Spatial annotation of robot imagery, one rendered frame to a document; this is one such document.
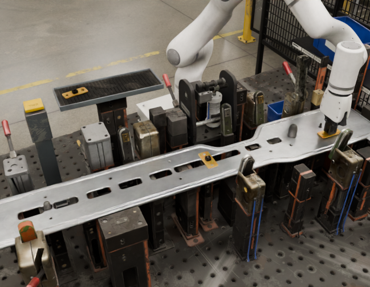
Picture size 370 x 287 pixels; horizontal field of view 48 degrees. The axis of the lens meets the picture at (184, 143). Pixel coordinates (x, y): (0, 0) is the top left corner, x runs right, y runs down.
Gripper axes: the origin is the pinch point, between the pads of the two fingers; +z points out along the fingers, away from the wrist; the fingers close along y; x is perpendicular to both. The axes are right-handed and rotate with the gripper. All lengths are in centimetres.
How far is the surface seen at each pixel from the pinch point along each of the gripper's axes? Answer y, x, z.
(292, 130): -3.9, -13.6, -0.1
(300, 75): -19.2, -1.5, -11.9
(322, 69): -19.8, 9.4, -11.6
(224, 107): -18.5, -33.6, -6.5
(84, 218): 4, -91, 3
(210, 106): -25.3, -35.6, -3.9
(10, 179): -17, -108, -1
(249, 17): -275, 140, 77
